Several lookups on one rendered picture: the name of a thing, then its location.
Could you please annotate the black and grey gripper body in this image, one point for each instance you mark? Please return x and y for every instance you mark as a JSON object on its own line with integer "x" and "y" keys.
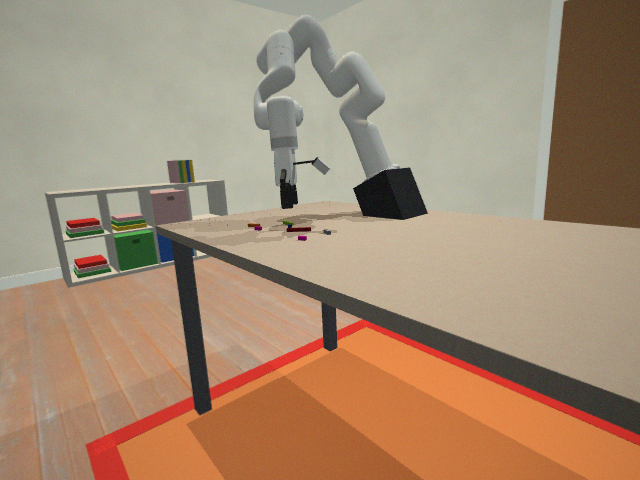
{"x": 284, "y": 159}

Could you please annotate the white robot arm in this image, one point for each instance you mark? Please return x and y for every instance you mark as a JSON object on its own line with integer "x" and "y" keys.
{"x": 278, "y": 115}

